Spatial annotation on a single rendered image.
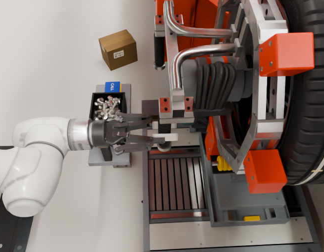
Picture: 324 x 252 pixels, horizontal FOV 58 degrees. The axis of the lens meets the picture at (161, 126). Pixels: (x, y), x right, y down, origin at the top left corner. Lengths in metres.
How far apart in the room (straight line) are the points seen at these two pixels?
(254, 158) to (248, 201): 0.69
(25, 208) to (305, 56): 0.65
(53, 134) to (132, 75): 1.38
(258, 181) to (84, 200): 1.13
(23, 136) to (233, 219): 0.99
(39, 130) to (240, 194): 0.95
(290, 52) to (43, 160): 0.58
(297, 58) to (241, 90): 0.31
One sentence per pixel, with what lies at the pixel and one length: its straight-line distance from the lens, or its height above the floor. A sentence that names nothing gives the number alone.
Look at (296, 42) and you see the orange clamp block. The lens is 0.62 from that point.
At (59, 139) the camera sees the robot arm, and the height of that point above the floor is 0.87.
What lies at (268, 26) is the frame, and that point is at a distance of 0.70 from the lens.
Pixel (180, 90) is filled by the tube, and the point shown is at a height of 1.00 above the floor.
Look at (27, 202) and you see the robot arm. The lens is 0.70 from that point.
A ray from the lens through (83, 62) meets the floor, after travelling 2.27.
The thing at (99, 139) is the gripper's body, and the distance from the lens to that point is 0.80.
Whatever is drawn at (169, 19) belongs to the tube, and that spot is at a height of 1.01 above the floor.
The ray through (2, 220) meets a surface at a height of 0.30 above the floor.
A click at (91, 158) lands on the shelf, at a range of 1.24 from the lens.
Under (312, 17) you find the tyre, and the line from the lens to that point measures 0.70.
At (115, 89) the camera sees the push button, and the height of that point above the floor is 0.48.
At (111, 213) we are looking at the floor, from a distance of 1.61.
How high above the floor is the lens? 1.52
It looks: 56 degrees down
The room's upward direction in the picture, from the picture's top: straight up
